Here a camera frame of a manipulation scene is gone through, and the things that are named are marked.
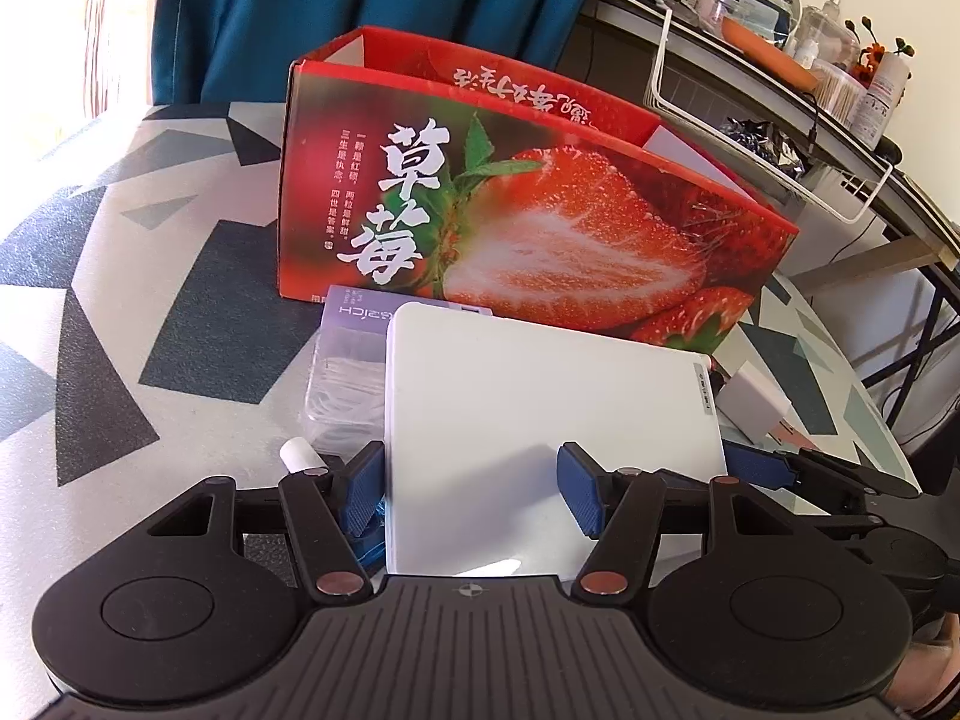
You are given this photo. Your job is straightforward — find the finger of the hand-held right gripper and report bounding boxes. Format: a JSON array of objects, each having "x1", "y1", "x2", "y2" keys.
[{"x1": 724, "y1": 444, "x2": 922, "y2": 500}]

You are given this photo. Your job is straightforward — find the red strawberry print cardboard box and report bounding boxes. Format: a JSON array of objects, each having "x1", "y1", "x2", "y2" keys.
[{"x1": 276, "y1": 25, "x2": 802, "y2": 353}]

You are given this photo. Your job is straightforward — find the small bottle with blue label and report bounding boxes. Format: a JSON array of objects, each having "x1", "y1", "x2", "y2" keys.
[{"x1": 277, "y1": 436, "x2": 391, "y2": 578}]

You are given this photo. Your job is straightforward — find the orange tray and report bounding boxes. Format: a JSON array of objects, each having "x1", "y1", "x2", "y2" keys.
[{"x1": 724, "y1": 19, "x2": 820, "y2": 91}]

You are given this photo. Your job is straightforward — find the person's right hand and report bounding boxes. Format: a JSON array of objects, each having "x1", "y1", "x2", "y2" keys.
[{"x1": 889, "y1": 634, "x2": 960, "y2": 719}]

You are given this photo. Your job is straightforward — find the white wire basket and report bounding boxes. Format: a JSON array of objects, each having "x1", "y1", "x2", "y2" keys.
[{"x1": 643, "y1": 7, "x2": 895, "y2": 224}]

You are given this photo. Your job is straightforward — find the clear glass jar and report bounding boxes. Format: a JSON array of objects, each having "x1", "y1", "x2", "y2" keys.
[{"x1": 795, "y1": 0, "x2": 863, "y2": 68}]

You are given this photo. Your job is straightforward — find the white charger adapter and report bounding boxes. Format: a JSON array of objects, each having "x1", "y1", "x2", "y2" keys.
[{"x1": 716, "y1": 361, "x2": 788, "y2": 440}]

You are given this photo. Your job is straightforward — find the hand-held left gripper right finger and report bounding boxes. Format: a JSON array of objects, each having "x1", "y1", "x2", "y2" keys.
[{"x1": 556, "y1": 441, "x2": 760, "y2": 605}]

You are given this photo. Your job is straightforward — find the orange artificial flowers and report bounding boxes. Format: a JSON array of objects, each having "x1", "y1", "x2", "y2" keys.
[{"x1": 844, "y1": 15, "x2": 920, "y2": 83}]

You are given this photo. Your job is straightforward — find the white spray can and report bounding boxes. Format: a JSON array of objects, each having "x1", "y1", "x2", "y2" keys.
[{"x1": 851, "y1": 52, "x2": 912, "y2": 151}]

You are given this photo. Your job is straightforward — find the silver foil snack bag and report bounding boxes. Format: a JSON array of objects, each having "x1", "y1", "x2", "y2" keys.
[{"x1": 724, "y1": 116, "x2": 809, "y2": 181}]

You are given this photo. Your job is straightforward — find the black desk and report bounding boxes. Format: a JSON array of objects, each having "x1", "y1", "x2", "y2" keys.
[{"x1": 577, "y1": 0, "x2": 960, "y2": 421}]

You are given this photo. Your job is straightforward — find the clear cotton swab box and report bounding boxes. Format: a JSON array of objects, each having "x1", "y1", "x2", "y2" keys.
[{"x1": 810, "y1": 64, "x2": 863, "y2": 128}]

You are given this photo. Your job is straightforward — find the white box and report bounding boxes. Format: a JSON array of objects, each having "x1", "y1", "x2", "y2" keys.
[{"x1": 382, "y1": 301, "x2": 730, "y2": 578}]

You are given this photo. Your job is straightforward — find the purple clear plastic packet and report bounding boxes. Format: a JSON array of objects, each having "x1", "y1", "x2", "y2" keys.
[{"x1": 298, "y1": 285, "x2": 496, "y2": 458}]

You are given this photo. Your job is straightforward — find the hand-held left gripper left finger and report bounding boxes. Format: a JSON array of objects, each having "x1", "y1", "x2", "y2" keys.
[{"x1": 139, "y1": 441, "x2": 389, "y2": 605}]

